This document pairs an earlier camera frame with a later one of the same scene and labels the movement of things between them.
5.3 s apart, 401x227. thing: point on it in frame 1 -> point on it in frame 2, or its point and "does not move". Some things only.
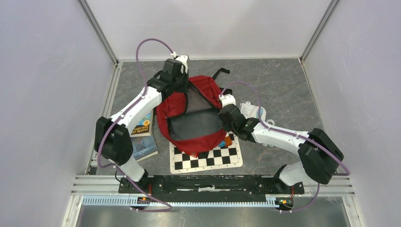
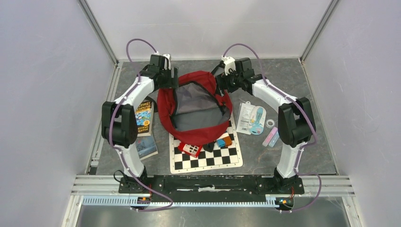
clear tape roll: (271, 122) does not move
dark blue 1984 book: (143, 147) does not move
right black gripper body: (228, 127) -> (232, 81)
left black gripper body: (180, 82) -> (168, 82)
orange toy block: (228, 141) does not move
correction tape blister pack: (249, 110) does not move
